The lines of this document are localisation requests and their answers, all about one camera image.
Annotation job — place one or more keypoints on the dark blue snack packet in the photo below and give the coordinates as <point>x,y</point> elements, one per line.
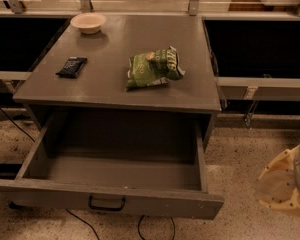
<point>72,67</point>

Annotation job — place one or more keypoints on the grey top drawer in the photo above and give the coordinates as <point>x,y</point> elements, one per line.
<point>155,160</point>

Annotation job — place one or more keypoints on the white bowl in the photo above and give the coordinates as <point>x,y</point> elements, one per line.
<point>88,23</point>

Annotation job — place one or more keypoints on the black top drawer handle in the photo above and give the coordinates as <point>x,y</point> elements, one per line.
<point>106,205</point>

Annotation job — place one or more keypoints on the green chip bag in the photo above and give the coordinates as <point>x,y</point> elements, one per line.
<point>154,68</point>

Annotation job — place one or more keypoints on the grey drawer cabinet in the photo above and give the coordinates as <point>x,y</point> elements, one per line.
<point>101,82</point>

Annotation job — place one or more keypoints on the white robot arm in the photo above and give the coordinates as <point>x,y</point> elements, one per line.
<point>278,186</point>

